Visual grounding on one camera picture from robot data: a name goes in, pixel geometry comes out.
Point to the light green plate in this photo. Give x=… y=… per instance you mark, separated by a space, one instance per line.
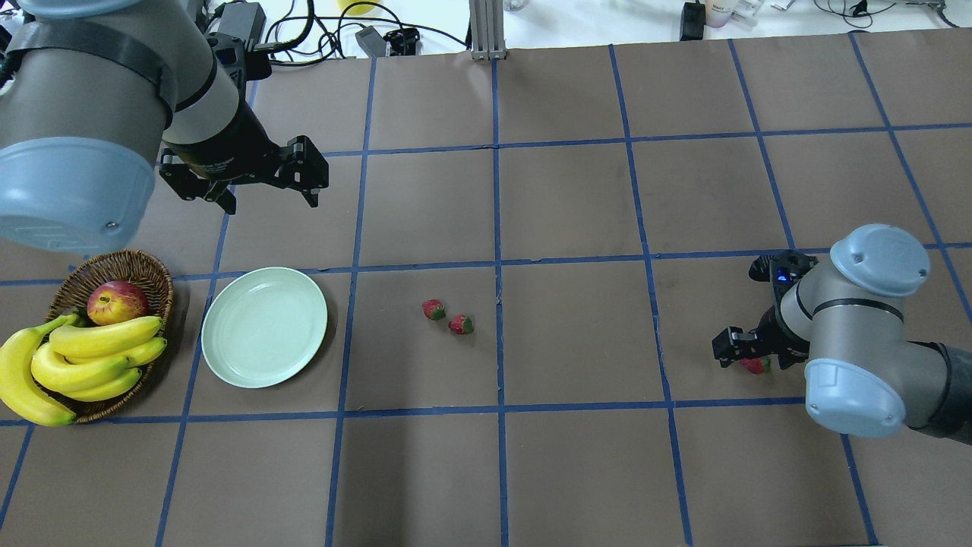
x=264 y=327

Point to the red strawberry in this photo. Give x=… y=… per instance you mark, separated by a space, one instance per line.
x=462 y=325
x=434 y=310
x=757 y=366

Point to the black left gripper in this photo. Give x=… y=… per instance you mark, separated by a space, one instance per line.
x=231 y=148

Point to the red apple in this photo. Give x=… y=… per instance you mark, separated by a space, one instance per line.
x=115 y=302

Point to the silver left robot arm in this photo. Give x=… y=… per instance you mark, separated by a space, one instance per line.
x=101 y=97

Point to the black power adapter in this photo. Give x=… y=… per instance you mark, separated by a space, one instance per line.
x=692 y=21

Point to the yellow banana bunch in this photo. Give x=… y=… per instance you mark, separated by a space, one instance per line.
x=47 y=366

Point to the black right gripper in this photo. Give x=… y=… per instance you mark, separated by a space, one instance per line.
x=776 y=335

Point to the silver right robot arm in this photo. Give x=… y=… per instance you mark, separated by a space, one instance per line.
x=843 y=318

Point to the black power brick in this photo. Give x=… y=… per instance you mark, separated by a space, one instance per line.
x=242 y=20

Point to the aluminium frame post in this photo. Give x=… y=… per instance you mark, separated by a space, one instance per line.
x=488 y=40

